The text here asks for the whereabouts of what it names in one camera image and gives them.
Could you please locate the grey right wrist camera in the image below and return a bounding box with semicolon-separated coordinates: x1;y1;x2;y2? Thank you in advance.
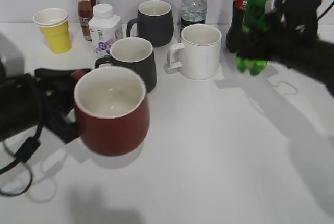
264;0;276;15

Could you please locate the cola bottle red label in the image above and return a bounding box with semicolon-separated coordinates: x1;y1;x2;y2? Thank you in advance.
225;0;248;53

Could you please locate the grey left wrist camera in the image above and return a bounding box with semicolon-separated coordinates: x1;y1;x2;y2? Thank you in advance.
0;33;25;82

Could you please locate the dark red ceramic mug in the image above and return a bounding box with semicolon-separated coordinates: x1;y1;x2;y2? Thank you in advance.
71;66;150;156

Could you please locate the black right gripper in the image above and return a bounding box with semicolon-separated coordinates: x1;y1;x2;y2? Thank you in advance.
237;0;333;70

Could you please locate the white ceramic mug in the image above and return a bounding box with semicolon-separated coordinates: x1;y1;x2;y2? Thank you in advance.
166;24;222;80

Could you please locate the white yogurt drink bottle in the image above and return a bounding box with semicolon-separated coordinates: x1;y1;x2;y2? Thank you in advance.
89;3;123;58

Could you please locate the black mug rear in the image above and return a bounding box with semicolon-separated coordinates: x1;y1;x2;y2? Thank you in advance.
126;0;174;48

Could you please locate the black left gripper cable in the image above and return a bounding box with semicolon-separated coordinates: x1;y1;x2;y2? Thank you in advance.
0;119;44;198

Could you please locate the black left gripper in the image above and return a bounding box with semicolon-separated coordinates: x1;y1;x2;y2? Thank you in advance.
1;68;92;144

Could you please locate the black mug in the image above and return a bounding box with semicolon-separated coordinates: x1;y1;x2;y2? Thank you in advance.
95;37;157;93
126;0;174;48

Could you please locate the brown coffee drink bottle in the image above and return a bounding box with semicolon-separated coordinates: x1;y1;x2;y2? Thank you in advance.
77;0;98;41

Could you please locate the clear water bottle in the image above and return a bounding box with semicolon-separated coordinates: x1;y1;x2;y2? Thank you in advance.
180;0;207;36

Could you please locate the black mug front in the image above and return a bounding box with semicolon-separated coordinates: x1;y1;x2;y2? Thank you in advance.
95;37;157;93

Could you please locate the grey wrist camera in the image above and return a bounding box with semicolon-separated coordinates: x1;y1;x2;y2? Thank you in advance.
0;33;25;82
264;0;276;15

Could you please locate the green plastic soda bottle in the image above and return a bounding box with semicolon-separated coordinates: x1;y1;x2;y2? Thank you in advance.
236;0;289;76

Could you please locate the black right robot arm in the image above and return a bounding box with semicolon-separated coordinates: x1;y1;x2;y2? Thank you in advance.
237;0;333;93

